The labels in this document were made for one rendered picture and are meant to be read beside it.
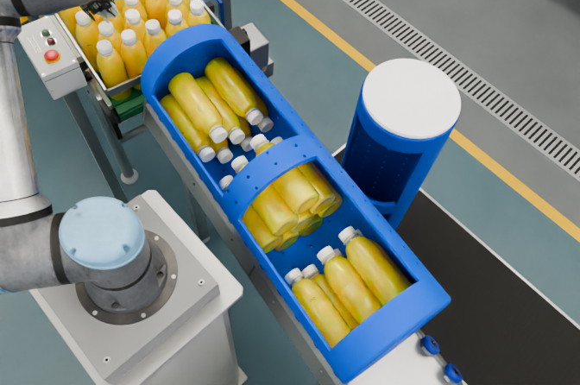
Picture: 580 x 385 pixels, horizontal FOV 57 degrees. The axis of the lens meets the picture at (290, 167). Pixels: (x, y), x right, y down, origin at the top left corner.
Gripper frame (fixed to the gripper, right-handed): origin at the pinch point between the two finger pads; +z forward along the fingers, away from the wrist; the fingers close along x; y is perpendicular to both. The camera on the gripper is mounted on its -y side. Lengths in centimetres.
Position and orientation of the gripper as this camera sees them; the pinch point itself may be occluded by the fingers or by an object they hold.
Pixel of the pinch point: (111, 11)
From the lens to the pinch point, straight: 161.5
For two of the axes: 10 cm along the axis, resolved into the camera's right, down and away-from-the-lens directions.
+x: 7.9, -6.1, -0.4
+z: 2.4, 2.5, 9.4
